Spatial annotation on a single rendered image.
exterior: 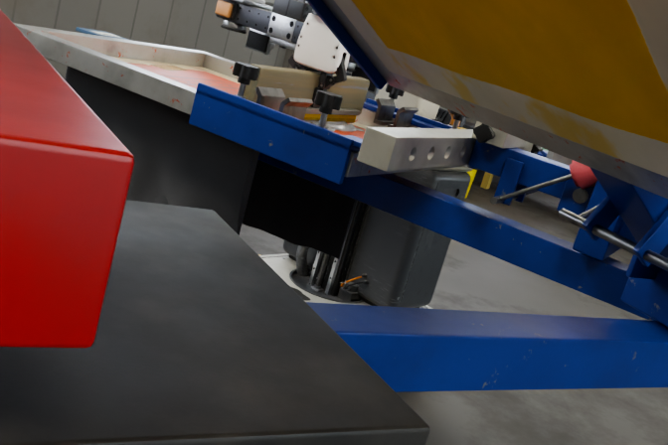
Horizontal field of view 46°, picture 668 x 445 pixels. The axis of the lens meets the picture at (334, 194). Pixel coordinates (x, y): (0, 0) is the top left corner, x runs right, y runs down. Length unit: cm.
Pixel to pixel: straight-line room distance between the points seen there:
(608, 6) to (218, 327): 33
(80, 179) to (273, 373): 24
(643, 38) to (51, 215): 36
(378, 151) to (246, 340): 58
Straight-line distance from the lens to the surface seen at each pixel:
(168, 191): 148
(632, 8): 51
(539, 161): 134
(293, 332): 60
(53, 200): 33
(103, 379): 48
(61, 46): 157
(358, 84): 168
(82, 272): 35
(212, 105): 130
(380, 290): 262
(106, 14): 440
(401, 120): 168
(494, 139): 133
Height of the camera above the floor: 118
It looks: 13 degrees down
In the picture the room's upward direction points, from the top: 16 degrees clockwise
